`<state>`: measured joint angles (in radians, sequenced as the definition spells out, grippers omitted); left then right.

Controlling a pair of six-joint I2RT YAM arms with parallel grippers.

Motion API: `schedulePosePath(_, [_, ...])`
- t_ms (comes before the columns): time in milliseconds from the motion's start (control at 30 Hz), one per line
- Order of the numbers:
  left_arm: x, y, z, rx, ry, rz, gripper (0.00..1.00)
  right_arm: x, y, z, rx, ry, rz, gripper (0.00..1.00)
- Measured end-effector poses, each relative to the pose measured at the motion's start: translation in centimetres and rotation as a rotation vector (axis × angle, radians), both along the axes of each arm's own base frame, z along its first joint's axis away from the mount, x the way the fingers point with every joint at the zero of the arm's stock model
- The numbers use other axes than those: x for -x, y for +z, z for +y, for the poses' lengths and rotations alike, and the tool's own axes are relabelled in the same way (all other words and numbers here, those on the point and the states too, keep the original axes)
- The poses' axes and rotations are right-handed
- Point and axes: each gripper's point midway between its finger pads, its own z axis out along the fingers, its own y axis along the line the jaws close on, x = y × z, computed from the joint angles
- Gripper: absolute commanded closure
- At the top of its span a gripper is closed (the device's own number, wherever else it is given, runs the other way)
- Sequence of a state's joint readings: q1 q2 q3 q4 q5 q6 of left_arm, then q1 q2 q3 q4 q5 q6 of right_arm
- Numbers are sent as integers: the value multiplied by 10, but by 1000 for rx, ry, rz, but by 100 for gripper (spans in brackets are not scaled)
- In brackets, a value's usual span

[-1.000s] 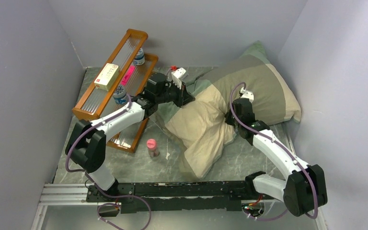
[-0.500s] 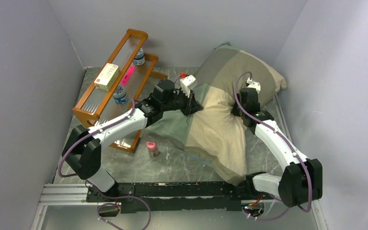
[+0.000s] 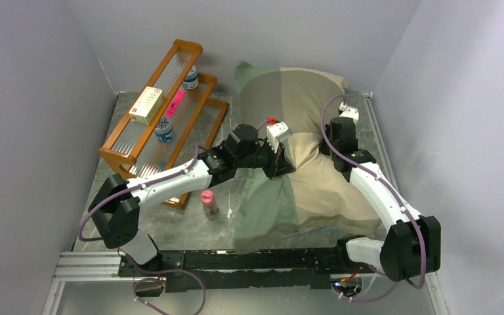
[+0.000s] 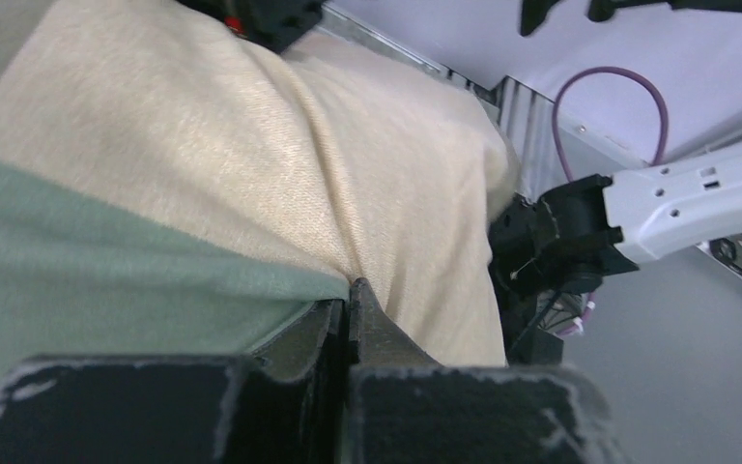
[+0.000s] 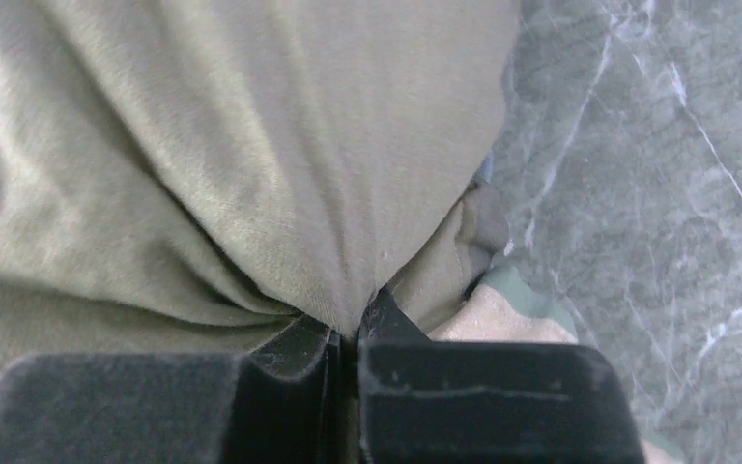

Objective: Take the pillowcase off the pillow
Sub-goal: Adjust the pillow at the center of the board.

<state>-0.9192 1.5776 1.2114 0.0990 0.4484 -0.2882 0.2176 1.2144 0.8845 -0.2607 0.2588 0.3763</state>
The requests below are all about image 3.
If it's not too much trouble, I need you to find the patchwork green beige pillowcase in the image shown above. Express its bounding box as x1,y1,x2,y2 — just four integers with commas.
233,62,381,253

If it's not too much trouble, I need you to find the near blue white jar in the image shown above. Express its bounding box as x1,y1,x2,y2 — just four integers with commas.
154,115,176,143

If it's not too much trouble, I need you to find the white cardboard box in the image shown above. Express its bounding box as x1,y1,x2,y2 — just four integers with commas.
129,87,163,125

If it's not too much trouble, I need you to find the pink capped bottle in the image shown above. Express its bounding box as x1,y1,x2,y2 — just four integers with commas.
200,190,219,216

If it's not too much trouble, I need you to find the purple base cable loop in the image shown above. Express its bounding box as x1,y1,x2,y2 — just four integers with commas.
132,268,207,315

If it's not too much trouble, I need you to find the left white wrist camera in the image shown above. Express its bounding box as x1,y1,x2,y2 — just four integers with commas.
266,122,292,153

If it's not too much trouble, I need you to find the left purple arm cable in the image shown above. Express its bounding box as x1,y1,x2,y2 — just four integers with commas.
77,145,211,243

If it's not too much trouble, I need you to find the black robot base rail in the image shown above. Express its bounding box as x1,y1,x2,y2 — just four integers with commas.
117,246,371,293

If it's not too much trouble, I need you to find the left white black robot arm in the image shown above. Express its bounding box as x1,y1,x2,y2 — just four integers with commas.
79,122,295,276

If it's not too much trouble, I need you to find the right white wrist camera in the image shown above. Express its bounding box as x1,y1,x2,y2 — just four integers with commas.
338,102,360,124

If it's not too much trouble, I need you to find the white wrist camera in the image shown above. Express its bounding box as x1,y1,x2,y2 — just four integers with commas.
338,102,360,124
266,122,292,153

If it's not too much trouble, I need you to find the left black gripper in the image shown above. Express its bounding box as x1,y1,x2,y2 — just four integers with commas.
236,138,297,181

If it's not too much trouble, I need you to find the far blue white jar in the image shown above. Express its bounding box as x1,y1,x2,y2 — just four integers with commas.
182,66,199,90

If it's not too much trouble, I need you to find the blue white jar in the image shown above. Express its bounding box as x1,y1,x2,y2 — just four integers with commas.
154,115,176,143
182,66,199,90

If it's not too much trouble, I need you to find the wooden tiered shelf rack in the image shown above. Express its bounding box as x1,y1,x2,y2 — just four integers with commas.
98,39,230,211

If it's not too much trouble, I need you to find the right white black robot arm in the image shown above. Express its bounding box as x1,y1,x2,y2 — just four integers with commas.
322,117,441,282

